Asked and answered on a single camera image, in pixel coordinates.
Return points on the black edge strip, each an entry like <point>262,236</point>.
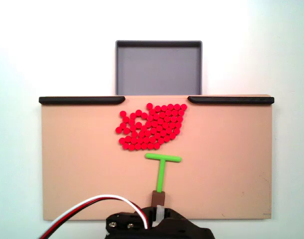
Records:
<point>82,100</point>
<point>231,100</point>

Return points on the grey plastic tray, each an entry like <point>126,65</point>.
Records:
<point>158,67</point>

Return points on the beige work board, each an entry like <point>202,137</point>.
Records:
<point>79,161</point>

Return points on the red plastic disc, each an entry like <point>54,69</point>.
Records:
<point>138,146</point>
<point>133,115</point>
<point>149,106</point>
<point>167,138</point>
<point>176,131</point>
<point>176,106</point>
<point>134,134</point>
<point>148,124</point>
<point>119,129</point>
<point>140,134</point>
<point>157,108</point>
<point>161,140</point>
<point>164,133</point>
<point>158,134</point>
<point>173,119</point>
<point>164,107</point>
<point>150,146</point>
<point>128,138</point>
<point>126,119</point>
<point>159,127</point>
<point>153,129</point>
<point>177,125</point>
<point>141,140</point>
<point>132,122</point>
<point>179,119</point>
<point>174,113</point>
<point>122,124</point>
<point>132,128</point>
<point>156,116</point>
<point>168,113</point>
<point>144,128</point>
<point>156,146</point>
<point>167,119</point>
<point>149,117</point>
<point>151,112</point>
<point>165,126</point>
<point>170,131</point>
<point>121,141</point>
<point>144,146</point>
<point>122,113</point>
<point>162,114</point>
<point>183,106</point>
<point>134,141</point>
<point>161,121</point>
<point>154,141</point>
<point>171,125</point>
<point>181,112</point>
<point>170,106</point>
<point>172,136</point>
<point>125,147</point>
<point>154,122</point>
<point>147,140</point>
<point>126,130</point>
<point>131,147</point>
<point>146,134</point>
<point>138,112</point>
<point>144,115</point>

